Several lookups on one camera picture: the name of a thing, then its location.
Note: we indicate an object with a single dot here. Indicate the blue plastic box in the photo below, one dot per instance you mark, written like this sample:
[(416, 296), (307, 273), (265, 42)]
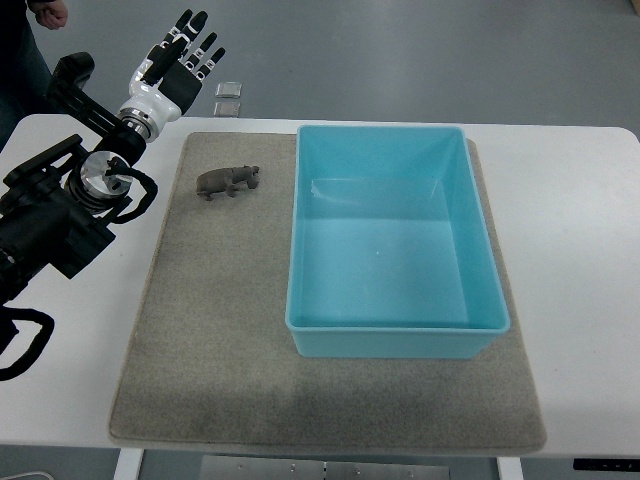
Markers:
[(391, 254)]

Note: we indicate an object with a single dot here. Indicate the grey metal table base plate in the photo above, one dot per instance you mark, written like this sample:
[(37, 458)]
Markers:
[(219, 467)]

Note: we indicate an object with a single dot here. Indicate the lower silver floor plate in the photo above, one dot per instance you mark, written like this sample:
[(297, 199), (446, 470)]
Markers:
[(227, 109)]

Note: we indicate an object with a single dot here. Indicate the upper silver floor plate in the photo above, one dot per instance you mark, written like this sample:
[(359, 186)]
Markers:
[(231, 90)]

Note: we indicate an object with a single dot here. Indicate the black table control panel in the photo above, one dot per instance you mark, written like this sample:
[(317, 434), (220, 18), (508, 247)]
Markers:
[(606, 465)]

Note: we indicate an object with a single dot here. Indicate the brown toy hippo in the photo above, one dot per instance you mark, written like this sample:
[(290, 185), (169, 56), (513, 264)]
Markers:
[(227, 180)]

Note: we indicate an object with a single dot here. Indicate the person in dark clothes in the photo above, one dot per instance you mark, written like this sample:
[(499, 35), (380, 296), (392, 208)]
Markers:
[(25, 76)]

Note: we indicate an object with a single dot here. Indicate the grey felt mat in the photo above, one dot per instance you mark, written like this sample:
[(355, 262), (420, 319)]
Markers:
[(210, 364)]

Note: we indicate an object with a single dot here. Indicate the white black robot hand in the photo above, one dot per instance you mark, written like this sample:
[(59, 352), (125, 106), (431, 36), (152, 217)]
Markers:
[(175, 89)]

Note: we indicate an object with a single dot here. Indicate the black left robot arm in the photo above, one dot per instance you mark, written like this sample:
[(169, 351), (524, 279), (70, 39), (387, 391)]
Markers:
[(60, 204)]

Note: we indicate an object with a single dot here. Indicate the silver floor plate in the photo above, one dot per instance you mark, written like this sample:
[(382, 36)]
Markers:
[(231, 90), (227, 109)]

